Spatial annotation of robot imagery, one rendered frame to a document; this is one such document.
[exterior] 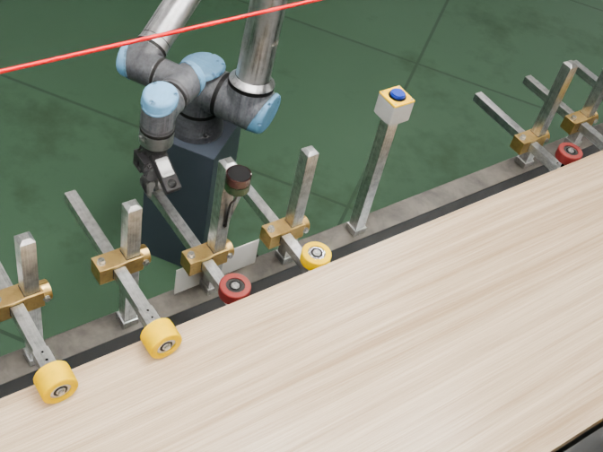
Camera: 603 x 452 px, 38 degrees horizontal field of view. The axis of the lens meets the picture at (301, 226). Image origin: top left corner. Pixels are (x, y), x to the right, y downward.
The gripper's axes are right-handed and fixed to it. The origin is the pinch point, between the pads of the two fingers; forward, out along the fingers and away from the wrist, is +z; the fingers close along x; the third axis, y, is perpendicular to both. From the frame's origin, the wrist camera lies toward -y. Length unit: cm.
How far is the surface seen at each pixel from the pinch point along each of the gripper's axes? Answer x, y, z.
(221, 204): -2.6, -27.1, -24.0
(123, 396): 37, -58, -10
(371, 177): -54, -27, -13
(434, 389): -27, -89, -11
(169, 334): 24, -52, -17
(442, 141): -182, 46, 84
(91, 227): 25.1, -13.8, -14.0
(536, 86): -149, -5, -1
